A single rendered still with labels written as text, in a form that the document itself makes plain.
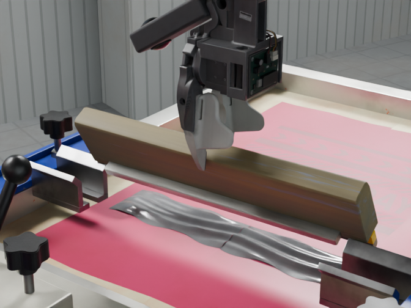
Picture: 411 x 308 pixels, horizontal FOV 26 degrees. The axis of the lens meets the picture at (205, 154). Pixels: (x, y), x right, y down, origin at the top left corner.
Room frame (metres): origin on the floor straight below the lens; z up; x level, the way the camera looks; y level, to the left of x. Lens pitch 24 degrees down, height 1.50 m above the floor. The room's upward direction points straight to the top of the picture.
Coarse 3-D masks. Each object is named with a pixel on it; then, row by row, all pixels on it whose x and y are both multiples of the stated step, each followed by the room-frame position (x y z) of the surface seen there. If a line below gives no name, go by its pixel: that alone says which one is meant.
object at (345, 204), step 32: (96, 128) 0.99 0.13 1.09; (128, 128) 0.97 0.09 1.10; (160, 128) 0.96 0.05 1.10; (96, 160) 1.03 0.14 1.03; (128, 160) 0.99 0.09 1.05; (160, 160) 0.95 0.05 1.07; (192, 160) 0.91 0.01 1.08; (224, 160) 0.89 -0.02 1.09; (256, 160) 0.87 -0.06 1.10; (224, 192) 0.91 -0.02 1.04; (256, 192) 0.88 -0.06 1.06; (288, 192) 0.85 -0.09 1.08; (320, 192) 0.82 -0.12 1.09; (352, 192) 0.80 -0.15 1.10; (320, 224) 0.85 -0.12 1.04; (352, 224) 0.82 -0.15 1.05
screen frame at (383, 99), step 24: (288, 72) 1.50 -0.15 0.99; (312, 72) 1.50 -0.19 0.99; (312, 96) 1.46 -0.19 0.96; (336, 96) 1.44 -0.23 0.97; (360, 96) 1.41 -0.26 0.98; (384, 96) 1.38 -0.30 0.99; (408, 96) 1.37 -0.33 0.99; (144, 120) 1.27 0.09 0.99; (168, 120) 1.27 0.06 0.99; (24, 192) 1.02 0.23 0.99; (48, 264) 0.84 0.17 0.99; (96, 288) 0.79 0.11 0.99
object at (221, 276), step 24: (384, 144) 1.25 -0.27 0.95; (408, 144) 1.25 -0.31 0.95; (312, 240) 0.96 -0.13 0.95; (384, 240) 0.96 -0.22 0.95; (408, 240) 0.96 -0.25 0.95; (216, 264) 0.90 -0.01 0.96; (240, 264) 0.90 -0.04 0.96; (264, 264) 0.90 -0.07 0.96; (168, 288) 0.85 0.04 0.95; (192, 288) 0.85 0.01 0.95; (216, 288) 0.85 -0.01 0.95; (240, 288) 0.85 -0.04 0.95; (264, 288) 0.85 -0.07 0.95; (288, 288) 0.85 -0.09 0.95; (312, 288) 0.85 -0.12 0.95
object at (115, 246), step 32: (320, 128) 1.32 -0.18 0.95; (352, 128) 1.32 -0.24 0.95; (384, 128) 1.32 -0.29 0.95; (128, 192) 1.09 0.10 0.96; (160, 192) 1.09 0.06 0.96; (64, 224) 1.00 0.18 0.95; (96, 224) 1.00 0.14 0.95; (128, 224) 1.00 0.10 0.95; (64, 256) 0.92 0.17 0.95; (96, 256) 0.92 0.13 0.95; (128, 256) 0.92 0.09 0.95; (160, 256) 0.92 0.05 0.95; (192, 256) 0.92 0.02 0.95; (128, 288) 0.85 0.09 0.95; (160, 288) 0.85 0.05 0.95
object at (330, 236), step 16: (128, 176) 0.99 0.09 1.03; (144, 176) 0.98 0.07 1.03; (176, 192) 0.95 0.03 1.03; (192, 192) 0.94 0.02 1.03; (208, 192) 0.93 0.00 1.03; (224, 208) 0.91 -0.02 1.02; (240, 208) 0.90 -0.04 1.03; (256, 208) 0.89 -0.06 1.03; (272, 224) 0.87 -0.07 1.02; (288, 224) 0.86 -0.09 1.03; (304, 224) 0.85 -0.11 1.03; (320, 240) 0.84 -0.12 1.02; (336, 240) 0.83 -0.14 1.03
